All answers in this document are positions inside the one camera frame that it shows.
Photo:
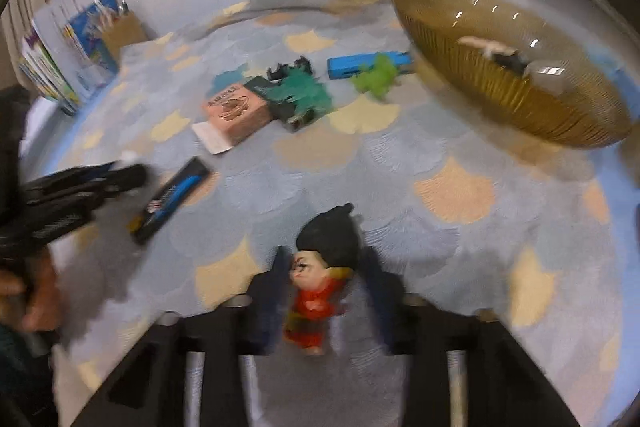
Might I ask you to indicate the pale teal translucent toy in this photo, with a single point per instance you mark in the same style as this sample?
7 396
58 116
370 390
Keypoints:
227 82

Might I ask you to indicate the blue lighter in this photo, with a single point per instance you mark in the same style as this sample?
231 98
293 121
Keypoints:
345 64

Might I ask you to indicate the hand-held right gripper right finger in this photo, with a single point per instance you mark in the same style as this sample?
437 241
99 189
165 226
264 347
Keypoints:
380 302

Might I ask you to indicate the black spiky toy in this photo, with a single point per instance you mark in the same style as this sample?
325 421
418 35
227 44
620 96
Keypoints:
277 71

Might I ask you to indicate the amber glass bowl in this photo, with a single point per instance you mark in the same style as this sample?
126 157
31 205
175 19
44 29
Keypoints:
490 97

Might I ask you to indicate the brown pen holder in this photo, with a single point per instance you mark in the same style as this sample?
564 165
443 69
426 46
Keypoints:
127 34

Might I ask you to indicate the black-haired red doll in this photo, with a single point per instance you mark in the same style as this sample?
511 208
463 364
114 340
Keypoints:
325 247

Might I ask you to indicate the bunch of pens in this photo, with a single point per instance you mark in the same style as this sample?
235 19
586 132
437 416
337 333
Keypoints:
122 9

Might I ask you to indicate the patterned blue tablecloth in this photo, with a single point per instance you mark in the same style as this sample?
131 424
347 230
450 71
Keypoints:
450 232

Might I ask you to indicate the pink card box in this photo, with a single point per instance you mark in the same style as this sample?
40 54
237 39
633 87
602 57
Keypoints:
235 112

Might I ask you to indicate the long black pen box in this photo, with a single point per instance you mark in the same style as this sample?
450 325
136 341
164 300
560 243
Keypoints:
172 199

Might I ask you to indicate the person's left hand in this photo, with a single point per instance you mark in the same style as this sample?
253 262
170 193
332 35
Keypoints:
42 297

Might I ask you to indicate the green translucent toy figure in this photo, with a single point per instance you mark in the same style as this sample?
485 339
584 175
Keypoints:
377 79

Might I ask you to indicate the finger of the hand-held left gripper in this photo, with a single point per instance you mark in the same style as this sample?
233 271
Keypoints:
75 175
122 179

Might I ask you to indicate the teal translucent toy figure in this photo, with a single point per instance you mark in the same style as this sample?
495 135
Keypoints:
300 89

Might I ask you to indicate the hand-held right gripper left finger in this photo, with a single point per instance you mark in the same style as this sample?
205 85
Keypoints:
272 302

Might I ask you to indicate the person's left forearm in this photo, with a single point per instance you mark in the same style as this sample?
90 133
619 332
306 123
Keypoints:
15 372

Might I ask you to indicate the row of booklets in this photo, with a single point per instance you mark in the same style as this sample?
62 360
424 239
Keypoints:
50 62

